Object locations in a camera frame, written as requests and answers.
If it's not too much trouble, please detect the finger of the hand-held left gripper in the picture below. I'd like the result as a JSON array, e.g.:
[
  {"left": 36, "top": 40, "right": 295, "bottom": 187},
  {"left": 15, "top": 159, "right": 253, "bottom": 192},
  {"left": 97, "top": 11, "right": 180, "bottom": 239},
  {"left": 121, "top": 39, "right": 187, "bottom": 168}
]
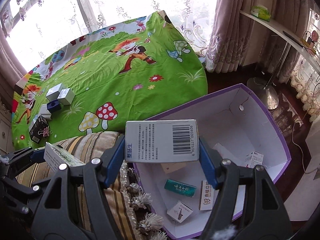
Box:
[
  {"left": 0, "top": 166, "right": 59, "bottom": 220},
  {"left": 5, "top": 147, "right": 47, "bottom": 167}
]

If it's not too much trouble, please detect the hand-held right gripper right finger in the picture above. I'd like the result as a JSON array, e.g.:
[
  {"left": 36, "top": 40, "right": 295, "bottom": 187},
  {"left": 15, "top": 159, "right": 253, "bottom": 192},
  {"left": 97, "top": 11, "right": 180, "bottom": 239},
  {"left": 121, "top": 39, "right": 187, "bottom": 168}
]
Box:
[{"left": 199, "top": 135, "right": 293, "bottom": 240}]

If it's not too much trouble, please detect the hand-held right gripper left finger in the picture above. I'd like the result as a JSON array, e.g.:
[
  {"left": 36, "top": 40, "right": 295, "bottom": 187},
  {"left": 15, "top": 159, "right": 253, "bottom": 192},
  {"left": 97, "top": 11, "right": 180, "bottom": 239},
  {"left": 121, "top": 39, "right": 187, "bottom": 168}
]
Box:
[{"left": 31, "top": 135, "right": 125, "bottom": 240}]

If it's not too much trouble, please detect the cream carton box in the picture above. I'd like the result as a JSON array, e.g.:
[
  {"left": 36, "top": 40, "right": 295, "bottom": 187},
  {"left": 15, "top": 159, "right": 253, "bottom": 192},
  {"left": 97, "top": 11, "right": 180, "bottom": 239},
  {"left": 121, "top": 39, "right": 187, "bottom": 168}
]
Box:
[{"left": 198, "top": 180, "right": 213, "bottom": 211}]

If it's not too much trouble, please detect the white box green print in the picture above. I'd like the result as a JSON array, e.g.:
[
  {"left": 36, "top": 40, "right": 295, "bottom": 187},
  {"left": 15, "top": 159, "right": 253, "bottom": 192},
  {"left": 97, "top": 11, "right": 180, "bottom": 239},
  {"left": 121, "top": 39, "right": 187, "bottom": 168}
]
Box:
[{"left": 43, "top": 142, "right": 86, "bottom": 173}]

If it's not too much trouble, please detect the teal green carton box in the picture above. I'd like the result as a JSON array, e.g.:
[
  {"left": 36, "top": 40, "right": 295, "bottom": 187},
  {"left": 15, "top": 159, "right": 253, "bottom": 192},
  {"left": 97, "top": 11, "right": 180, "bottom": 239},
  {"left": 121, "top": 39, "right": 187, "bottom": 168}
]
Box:
[{"left": 164, "top": 179, "right": 197, "bottom": 198}]

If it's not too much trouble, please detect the white barcode medicine box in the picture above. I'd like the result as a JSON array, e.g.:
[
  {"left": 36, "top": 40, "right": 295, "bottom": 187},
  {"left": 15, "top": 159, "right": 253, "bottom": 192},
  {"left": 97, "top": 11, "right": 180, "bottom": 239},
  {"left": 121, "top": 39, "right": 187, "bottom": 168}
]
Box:
[{"left": 124, "top": 119, "right": 200, "bottom": 165}]

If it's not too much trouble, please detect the small white saxophone box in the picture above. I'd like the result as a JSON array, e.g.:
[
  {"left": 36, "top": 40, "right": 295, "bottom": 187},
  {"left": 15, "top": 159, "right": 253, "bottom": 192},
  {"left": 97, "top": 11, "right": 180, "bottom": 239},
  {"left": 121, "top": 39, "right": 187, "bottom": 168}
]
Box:
[{"left": 167, "top": 201, "right": 194, "bottom": 223}]

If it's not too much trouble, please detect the purple storage box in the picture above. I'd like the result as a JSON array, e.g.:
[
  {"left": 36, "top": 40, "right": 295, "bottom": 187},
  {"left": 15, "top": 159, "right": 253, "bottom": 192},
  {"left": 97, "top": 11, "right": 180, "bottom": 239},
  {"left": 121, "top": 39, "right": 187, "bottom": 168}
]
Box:
[{"left": 132, "top": 84, "right": 292, "bottom": 239}]

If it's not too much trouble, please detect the striped plush pillow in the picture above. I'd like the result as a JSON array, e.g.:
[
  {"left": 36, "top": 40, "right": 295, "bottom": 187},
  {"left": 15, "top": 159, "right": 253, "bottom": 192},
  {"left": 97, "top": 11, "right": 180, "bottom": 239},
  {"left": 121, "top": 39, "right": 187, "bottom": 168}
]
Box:
[{"left": 15, "top": 131, "right": 168, "bottom": 240}]

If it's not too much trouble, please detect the black carton box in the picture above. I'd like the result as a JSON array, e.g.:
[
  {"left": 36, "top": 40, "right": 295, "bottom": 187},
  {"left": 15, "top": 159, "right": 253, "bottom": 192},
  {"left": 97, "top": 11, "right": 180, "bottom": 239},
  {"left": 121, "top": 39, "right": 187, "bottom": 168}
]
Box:
[{"left": 29, "top": 115, "right": 50, "bottom": 143}]

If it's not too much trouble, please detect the white carved cabinet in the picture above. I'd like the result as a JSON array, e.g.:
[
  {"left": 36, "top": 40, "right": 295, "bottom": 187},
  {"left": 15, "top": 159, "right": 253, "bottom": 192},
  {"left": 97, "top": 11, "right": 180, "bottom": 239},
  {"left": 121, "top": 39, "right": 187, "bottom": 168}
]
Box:
[{"left": 0, "top": 90, "right": 16, "bottom": 155}]

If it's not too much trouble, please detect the plain white box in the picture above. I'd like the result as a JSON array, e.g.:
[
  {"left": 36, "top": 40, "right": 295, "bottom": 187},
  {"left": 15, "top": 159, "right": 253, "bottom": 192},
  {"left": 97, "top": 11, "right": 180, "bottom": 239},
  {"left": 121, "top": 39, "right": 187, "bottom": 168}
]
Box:
[{"left": 39, "top": 104, "right": 52, "bottom": 120}]

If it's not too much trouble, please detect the navy blue box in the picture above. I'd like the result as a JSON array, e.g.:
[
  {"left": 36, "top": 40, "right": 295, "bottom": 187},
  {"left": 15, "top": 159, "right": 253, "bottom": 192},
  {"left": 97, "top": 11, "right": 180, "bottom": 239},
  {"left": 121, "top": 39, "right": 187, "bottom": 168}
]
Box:
[{"left": 47, "top": 99, "right": 62, "bottom": 114}]

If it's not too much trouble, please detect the small white cube box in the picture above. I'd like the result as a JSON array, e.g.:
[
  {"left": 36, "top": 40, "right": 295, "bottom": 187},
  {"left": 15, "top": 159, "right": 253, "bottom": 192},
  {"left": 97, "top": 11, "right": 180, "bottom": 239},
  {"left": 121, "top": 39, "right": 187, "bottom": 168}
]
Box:
[{"left": 57, "top": 88, "right": 76, "bottom": 105}]

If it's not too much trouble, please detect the green cartoon printed cloth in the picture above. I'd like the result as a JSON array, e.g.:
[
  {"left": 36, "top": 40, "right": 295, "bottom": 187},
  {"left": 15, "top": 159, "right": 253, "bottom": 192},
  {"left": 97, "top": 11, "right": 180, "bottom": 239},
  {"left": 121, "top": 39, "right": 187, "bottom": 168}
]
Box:
[{"left": 11, "top": 10, "right": 208, "bottom": 150}]

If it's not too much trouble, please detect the chrome desk leg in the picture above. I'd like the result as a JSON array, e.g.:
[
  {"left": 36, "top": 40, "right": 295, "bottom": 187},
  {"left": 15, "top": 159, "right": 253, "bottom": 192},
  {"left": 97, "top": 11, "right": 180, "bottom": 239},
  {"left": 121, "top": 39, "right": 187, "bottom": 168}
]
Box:
[{"left": 247, "top": 39, "right": 292, "bottom": 110}]

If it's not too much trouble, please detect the white furniture panel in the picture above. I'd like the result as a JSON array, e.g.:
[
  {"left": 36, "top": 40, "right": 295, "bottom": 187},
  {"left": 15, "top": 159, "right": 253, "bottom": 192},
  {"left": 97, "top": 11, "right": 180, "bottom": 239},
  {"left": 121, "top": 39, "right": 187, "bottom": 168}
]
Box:
[{"left": 284, "top": 120, "right": 320, "bottom": 221}]

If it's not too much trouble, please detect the embroidered cream curtain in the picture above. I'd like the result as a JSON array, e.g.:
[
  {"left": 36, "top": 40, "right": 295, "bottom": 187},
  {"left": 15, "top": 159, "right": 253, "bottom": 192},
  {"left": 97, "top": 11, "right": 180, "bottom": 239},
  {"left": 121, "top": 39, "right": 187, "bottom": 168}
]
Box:
[{"left": 290, "top": 5, "right": 320, "bottom": 112}]

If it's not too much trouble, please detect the white desk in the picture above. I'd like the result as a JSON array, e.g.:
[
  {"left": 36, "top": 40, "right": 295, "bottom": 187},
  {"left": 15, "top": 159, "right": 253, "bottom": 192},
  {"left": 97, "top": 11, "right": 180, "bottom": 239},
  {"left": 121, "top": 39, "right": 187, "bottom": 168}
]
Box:
[{"left": 239, "top": 9, "right": 320, "bottom": 67}]

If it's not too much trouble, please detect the white lace curtain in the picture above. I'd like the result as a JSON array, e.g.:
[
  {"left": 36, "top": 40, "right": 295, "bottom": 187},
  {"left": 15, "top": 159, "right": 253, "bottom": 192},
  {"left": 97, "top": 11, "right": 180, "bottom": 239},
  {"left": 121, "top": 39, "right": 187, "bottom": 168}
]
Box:
[{"left": 0, "top": 0, "right": 218, "bottom": 64}]

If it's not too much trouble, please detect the green tissue box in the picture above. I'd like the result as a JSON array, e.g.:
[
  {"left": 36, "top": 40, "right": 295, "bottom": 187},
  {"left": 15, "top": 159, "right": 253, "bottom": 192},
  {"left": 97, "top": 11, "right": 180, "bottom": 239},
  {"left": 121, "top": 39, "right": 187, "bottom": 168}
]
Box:
[{"left": 251, "top": 4, "right": 272, "bottom": 22}]

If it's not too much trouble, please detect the pink gadget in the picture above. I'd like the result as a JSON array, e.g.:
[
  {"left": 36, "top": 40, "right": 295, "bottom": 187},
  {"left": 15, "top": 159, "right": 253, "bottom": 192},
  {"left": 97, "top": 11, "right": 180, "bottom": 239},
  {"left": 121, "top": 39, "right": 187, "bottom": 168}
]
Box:
[{"left": 302, "top": 29, "right": 318, "bottom": 49}]

